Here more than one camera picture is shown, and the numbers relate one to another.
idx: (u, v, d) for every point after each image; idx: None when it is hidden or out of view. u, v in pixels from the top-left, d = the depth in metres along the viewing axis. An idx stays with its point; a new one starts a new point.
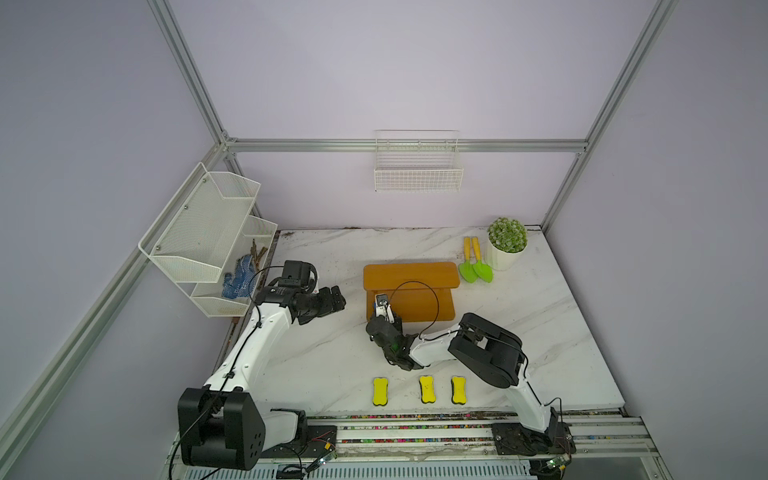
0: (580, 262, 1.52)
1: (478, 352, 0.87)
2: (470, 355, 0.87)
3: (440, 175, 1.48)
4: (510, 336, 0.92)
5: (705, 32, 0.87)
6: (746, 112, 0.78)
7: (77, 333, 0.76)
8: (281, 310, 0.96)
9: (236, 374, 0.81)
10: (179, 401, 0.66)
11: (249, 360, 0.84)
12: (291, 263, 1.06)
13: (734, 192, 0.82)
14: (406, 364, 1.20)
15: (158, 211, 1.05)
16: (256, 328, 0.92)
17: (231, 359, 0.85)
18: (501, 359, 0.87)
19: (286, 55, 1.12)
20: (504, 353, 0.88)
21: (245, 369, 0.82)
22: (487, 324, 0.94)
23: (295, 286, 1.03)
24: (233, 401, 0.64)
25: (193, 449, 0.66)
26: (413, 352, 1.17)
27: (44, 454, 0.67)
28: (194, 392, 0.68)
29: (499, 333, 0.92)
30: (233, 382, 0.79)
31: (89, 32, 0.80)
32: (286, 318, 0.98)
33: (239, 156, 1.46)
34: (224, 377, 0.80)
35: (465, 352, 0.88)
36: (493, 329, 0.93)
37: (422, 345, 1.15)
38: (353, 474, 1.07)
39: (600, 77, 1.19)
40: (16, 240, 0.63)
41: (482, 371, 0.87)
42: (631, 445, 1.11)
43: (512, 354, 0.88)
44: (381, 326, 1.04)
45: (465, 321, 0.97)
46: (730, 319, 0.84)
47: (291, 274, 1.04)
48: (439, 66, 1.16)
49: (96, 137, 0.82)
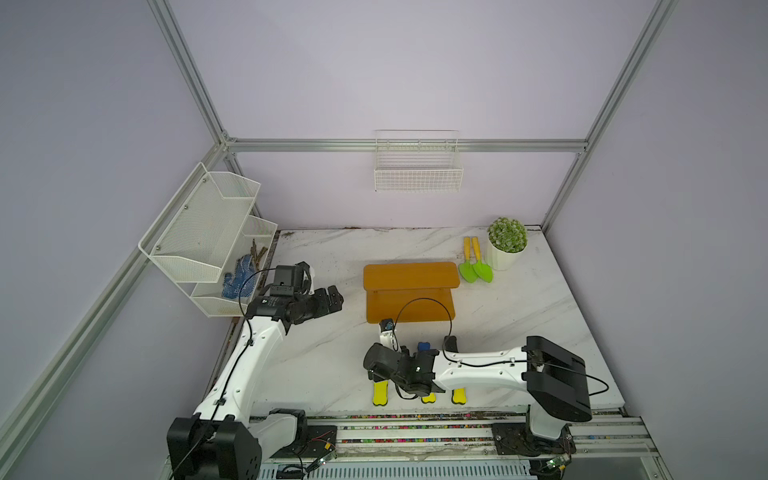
0: (581, 263, 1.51)
1: (564, 388, 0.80)
2: (559, 390, 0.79)
3: (440, 175, 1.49)
4: (577, 363, 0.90)
5: (705, 31, 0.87)
6: (745, 111, 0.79)
7: (75, 335, 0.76)
8: (274, 324, 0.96)
9: (227, 400, 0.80)
10: (168, 433, 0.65)
11: (241, 383, 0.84)
12: (282, 270, 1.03)
13: (734, 191, 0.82)
14: (424, 389, 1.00)
15: (158, 211, 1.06)
16: (247, 346, 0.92)
17: (222, 383, 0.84)
18: (580, 392, 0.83)
19: (286, 56, 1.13)
20: (580, 386, 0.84)
21: (236, 393, 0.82)
22: (557, 350, 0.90)
23: (289, 295, 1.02)
24: (224, 431, 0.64)
25: (188, 475, 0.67)
26: (440, 378, 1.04)
27: (45, 451, 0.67)
28: (184, 422, 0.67)
29: (570, 360, 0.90)
30: (224, 409, 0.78)
31: (89, 32, 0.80)
32: (279, 332, 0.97)
33: (239, 157, 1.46)
34: (215, 405, 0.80)
35: (553, 389, 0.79)
36: (564, 356, 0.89)
37: (463, 372, 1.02)
38: (353, 474, 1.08)
39: (600, 75, 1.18)
40: (17, 240, 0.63)
41: (560, 408, 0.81)
42: (631, 445, 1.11)
43: (584, 386, 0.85)
44: (376, 355, 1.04)
45: (535, 346, 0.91)
46: (728, 318, 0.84)
47: (283, 281, 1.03)
48: (439, 66, 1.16)
49: (97, 136, 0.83)
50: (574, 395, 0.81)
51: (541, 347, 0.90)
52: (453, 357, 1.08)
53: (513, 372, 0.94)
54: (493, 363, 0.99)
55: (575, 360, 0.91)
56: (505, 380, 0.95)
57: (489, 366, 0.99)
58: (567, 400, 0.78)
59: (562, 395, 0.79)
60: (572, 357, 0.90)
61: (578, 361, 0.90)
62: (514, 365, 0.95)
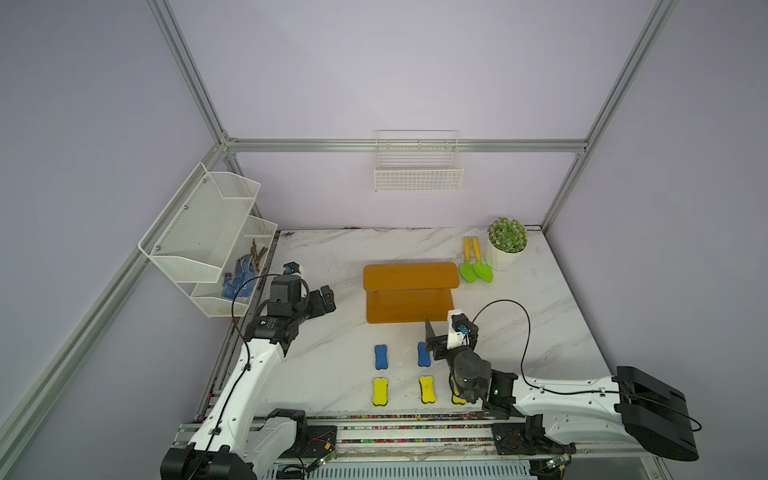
0: (581, 264, 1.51)
1: (665, 422, 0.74)
2: (660, 424, 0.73)
3: (440, 175, 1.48)
4: (677, 397, 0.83)
5: (705, 32, 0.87)
6: (745, 111, 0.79)
7: (75, 335, 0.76)
8: (272, 347, 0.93)
9: (223, 429, 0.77)
10: (163, 463, 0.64)
11: (236, 410, 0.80)
12: (277, 286, 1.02)
13: (734, 191, 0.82)
14: (503, 412, 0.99)
15: (158, 211, 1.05)
16: (244, 370, 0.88)
17: (218, 410, 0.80)
18: (682, 428, 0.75)
19: (285, 56, 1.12)
20: (680, 421, 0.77)
21: (232, 421, 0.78)
22: (653, 381, 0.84)
23: (287, 314, 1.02)
24: (219, 463, 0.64)
25: None
26: (521, 403, 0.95)
27: (45, 451, 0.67)
28: (179, 452, 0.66)
29: (668, 393, 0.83)
30: (220, 439, 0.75)
31: (89, 32, 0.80)
32: (277, 355, 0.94)
33: (239, 156, 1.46)
34: (210, 434, 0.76)
35: (652, 422, 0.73)
36: (662, 388, 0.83)
37: (548, 398, 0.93)
38: (353, 474, 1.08)
39: (599, 76, 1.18)
40: (17, 239, 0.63)
41: (662, 444, 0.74)
42: (630, 445, 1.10)
43: (686, 422, 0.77)
44: (483, 368, 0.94)
45: (626, 377, 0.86)
46: (727, 317, 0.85)
47: (279, 298, 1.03)
48: (439, 66, 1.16)
49: (98, 135, 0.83)
50: (674, 429, 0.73)
51: (633, 377, 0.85)
52: (534, 382, 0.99)
53: (605, 403, 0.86)
54: (581, 391, 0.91)
55: (674, 394, 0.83)
56: (594, 411, 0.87)
57: (577, 393, 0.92)
58: (670, 436, 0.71)
59: (664, 430, 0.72)
60: (670, 390, 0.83)
61: (677, 395, 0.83)
62: (605, 396, 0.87)
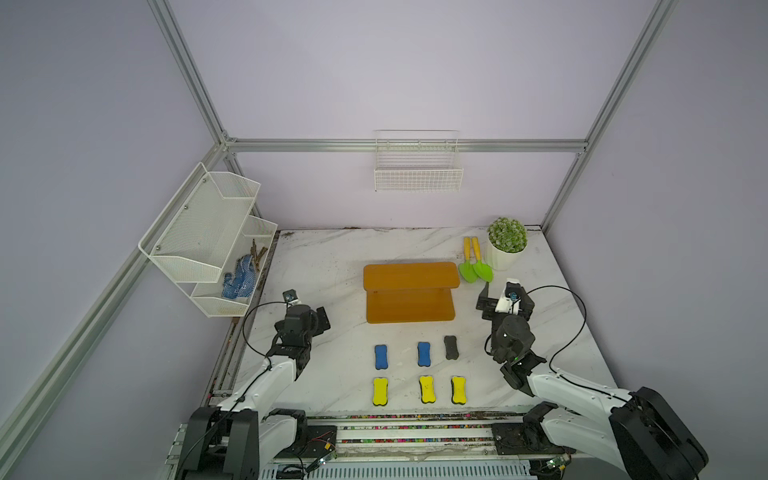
0: (581, 263, 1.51)
1: (651, 437, 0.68)
2: (641, 436, 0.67)
3: (440, 175, 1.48)
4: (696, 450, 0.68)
5: (705, 31, 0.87)
6: (745, 111, 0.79)
7: (75, 335, 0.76)
8: (289, 361, 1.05)
9: (245, 400, 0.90)
10: (192, 418, 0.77)
11: (259, 388, 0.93)
12: (291, 320, 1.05)
13: (734, 190, 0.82)
14: (516, 379, 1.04)
15: (158, 211, 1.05)
16: (266, 370, 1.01)
17: (243, 388, 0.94)
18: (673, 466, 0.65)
19: (285, 55, 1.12)
20: (677, 462, 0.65)
21: (254, 397, 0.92)
22: (674, 417, 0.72)
23: (301, 343, 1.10)
24: (240, 419, 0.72)
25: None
26: (535, 377, 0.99)
27: (45, 452, 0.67)
28: (205, 412, 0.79)
29: (686, 438, 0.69)
30: (241, 405, 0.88)
31: (89, 32, 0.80)
32: (293, 369, 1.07)
33: (239, 156, 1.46)
34: (235, 401, 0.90)
35: (636, 431, 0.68)
36: (679, 428, 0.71)
37: (559, 384, 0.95)
38: (353, 474, 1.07)
39: (599, 76, 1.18)
40: (18, 239, 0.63)
41: (638, 459, 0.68)
42: None
43: (684, 468, 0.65)
44: (526, 335, 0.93)
45: (644, 396, 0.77)
46: (727, 317, 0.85)
47: (293, 330, 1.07)
48: (439, 66, 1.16)
49: (97, 134, 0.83)
50: (658, 451, 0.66)
51: (651, 399, 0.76)
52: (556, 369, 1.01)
53: (605, 402, 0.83)
54: (592, 388, 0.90)
55: (694, 445, 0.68)
56: (594, 407, 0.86)
57: (587, 388, 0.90)
58: (647, 451, 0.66)
59: (644, 443, 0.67)
60: (689, 436, 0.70)
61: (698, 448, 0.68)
62: (611, 398, 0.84)
